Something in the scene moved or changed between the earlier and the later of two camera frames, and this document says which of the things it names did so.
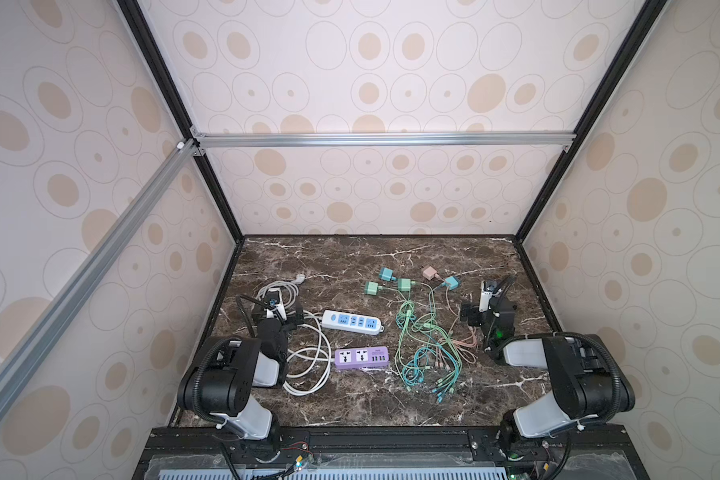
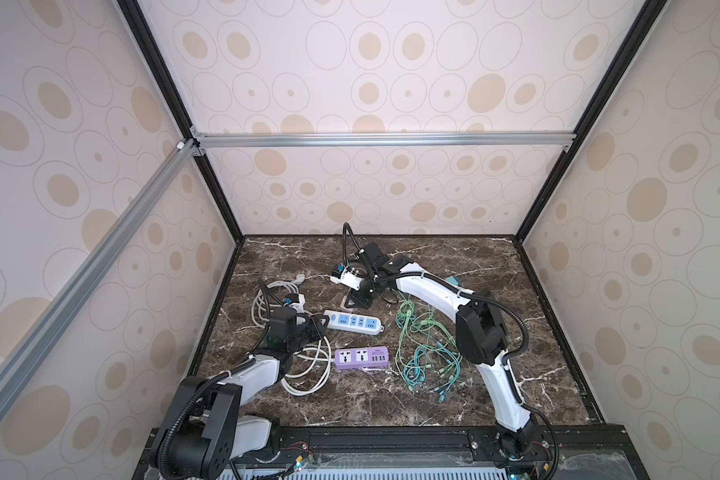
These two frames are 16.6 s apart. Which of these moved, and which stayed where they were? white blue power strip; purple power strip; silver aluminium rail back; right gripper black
Moved: right gripper black
Stayed: purple power strip; silver aluminium rail back; white blue power strip
